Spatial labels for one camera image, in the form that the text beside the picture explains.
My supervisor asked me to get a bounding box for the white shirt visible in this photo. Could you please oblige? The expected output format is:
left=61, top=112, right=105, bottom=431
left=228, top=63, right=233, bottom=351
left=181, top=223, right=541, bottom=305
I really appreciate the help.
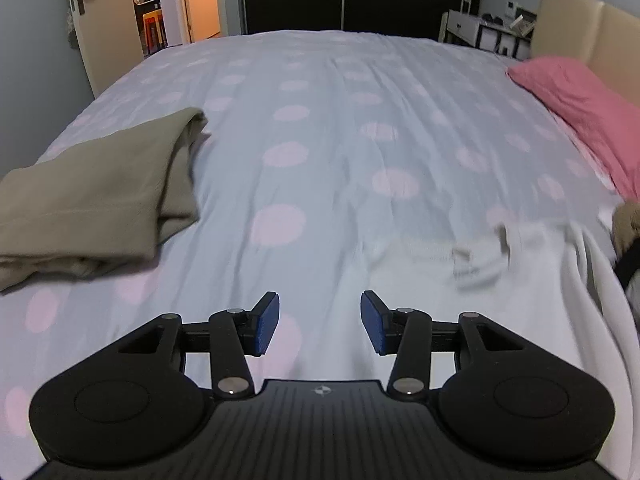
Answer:
left=367, top=205, right=640, bottom=411

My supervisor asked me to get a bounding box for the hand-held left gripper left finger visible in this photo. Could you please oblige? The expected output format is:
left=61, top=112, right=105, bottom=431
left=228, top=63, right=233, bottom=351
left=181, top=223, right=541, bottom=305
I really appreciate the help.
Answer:
left=119, top=290, right=281, bottom=400

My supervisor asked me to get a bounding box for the pink pillow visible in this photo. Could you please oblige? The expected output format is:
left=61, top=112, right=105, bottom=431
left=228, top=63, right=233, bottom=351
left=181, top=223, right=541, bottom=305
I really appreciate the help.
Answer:
left=507, top=56, right=640, bottom=202

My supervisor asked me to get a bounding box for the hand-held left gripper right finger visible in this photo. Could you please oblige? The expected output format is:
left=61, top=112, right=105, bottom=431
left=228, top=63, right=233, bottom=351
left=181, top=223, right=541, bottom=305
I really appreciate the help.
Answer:
left=360, top=289, right=524, bottom=400

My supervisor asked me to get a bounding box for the beige door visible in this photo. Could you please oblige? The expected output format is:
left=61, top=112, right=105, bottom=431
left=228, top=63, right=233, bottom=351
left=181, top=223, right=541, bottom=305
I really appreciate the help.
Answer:
left=63, top=0, right=147, bottom=99

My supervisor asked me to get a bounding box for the polka dot bed duvet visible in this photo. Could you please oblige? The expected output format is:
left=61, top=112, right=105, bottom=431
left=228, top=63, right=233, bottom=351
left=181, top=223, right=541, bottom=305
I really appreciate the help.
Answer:
left=0, top=29, right=640, bottom=480

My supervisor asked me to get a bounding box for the beige padded headboard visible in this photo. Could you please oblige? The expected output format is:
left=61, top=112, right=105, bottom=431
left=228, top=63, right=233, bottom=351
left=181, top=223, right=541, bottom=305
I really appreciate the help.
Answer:
left=530, top=0, right=640, bottom=111

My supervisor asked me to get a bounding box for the white side table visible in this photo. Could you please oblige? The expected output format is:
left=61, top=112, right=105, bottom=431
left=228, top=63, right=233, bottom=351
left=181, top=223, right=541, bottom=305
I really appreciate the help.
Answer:
left=439, top=8, right=534, bottom=59

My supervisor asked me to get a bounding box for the orange stool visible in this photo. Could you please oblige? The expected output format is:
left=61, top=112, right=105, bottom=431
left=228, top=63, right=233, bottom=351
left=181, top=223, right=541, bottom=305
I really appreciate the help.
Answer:
left=142, top=11, right=165, bottom=55

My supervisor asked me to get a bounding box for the olive folded garment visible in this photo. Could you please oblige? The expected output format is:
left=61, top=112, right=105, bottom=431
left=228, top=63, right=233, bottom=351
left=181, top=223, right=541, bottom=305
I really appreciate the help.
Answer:
left=0, top=107, right=209, bottom=294

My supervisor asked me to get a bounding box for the brown cloth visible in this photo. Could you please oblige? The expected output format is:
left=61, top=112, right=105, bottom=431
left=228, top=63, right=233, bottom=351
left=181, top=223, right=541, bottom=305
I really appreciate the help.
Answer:
left=612, top=202, right=640, bottom=257

